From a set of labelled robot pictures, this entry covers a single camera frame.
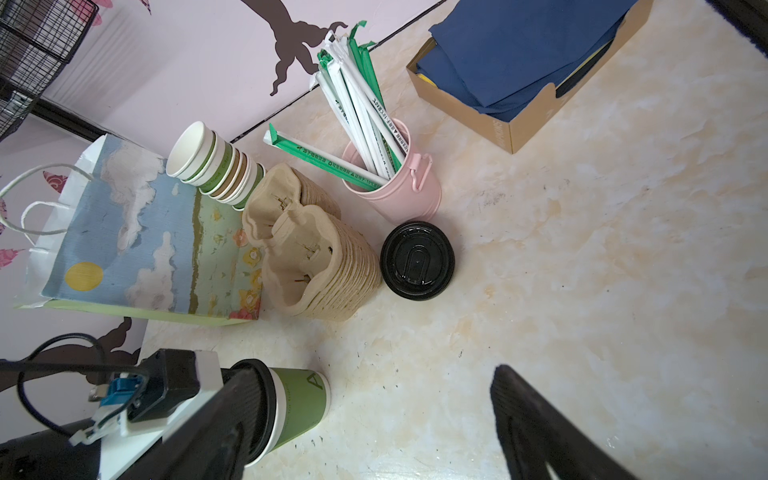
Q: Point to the green wrapped straw leaning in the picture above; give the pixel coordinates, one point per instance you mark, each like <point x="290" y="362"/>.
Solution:
<point x="324" y="159"/>

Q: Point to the paper gift bag with handles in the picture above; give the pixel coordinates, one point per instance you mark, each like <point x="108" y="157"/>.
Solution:
<point x="126" y="239"/>

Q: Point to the pink bucket straw holder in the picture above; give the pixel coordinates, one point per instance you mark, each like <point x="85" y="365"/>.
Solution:
<point x="413" y="193"/>

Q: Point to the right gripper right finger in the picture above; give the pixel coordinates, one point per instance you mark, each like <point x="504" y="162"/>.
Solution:
<point x="537" y="441"/>

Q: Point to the black wire basket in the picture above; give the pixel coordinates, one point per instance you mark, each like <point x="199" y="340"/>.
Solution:
<point x="38" y="40"/>

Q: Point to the green paper cup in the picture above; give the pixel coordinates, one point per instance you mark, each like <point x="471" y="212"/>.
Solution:
<point x="303" y="400"/>

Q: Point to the cardboard box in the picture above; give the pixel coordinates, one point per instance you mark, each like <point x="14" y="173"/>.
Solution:
<point x="512" y="135"/>

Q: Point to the black coffee lid stack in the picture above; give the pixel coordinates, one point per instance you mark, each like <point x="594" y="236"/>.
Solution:
<point x="417" y="261"/>

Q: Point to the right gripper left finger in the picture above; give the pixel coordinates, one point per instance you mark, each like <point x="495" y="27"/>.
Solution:
<point x="218" y="440"/>

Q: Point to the brown pulp cup carrier stack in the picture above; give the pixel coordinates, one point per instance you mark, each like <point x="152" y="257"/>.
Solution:
<point x="315" y="266"/>

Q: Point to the stack of paper cups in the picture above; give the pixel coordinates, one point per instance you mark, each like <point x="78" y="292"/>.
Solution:
<point x="219" y="170"/>

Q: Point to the dark blue napkins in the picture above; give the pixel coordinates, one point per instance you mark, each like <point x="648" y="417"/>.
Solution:
<point x="495" y="56"/>

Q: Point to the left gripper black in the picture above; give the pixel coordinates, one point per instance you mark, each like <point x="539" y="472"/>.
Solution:
<point x="47" y="455"/>

